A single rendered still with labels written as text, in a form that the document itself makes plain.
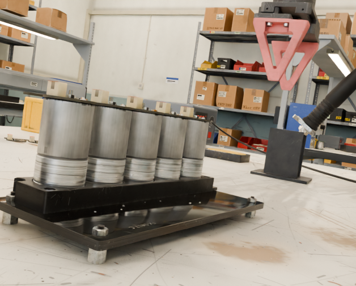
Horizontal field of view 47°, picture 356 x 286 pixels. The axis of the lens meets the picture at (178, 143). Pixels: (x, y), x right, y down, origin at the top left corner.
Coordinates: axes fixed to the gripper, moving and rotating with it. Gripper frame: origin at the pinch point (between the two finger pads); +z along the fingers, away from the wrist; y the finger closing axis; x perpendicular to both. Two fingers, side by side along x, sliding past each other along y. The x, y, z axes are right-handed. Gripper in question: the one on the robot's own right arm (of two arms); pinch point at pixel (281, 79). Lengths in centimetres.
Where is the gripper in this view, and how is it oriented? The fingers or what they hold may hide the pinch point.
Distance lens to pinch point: 59.2
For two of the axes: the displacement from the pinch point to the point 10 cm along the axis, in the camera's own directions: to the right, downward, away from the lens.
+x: 9.0, 1.6, -4.1
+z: -1.5, 9.9, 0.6
